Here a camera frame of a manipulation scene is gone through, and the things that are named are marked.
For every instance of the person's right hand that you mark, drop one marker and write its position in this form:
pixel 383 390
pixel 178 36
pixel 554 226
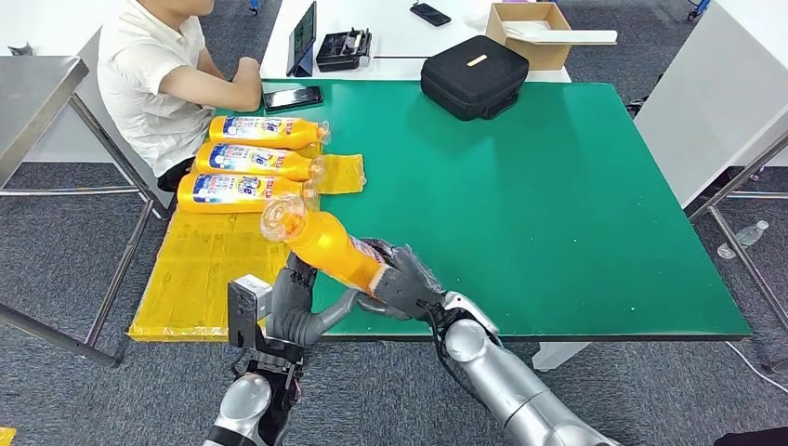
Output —
pixel 248 68

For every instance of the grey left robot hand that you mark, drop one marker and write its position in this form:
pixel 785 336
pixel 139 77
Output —
pixel 289 308

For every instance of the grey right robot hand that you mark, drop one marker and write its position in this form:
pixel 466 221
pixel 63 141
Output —
pixel 406 289

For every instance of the orange detergent bottle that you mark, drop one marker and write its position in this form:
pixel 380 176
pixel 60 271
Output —
pixel 265 132
pixel 246 161
pixel 234 194
pixel 326 246

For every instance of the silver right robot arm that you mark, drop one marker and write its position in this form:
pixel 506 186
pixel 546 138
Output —
pixel 505 381

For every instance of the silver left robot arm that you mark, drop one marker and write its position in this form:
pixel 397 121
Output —
pixel 246 400

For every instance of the clear plastic water bottle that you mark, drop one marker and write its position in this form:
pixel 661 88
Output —
pixel 748 236

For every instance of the black smartphone, glossy screen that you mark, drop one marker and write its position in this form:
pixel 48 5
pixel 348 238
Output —
pixel 293 98

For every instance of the tablet in blue case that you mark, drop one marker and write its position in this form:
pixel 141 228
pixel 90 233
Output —
pixel 303 42

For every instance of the black device tray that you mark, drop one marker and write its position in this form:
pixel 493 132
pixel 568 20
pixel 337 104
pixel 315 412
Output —
pixel 341 52

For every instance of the yellow taped plastic mat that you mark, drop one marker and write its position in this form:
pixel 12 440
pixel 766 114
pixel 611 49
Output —
pixel 197 271

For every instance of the person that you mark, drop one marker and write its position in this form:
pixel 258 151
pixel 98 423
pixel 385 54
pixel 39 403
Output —
pixel 141 92

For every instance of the white table leg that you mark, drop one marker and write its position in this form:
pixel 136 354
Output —
pixel 557 356

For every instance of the black smartphone, matte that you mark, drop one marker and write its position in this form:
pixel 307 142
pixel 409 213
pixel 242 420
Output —
pixel 431 14

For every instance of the stainless steel table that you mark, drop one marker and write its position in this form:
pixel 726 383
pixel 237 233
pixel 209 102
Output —
pixel 31 89

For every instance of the black zip carry case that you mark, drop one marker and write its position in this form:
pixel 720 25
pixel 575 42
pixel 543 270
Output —
pixel 474 79

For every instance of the small dark grey object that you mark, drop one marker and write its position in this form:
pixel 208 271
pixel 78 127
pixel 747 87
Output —
pixel 20 50

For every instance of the brown cardboard box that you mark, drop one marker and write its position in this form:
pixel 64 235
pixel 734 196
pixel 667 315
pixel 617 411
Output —
pixel 542 57

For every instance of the white foam board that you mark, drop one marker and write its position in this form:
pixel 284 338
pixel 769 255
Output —
pixel 579 37

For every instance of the yellow scrap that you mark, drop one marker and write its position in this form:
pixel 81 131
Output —
pixel 6 437

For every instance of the white desk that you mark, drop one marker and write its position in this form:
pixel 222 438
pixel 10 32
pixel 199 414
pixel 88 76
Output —
pixel 708 92

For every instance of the blue chair base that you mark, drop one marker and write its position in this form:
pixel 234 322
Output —
pixel 699 7

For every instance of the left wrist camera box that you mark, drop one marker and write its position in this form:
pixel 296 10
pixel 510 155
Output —
pixel 246 311

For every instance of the metal table frame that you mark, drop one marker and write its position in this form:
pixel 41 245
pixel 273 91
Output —
pixel 739 253

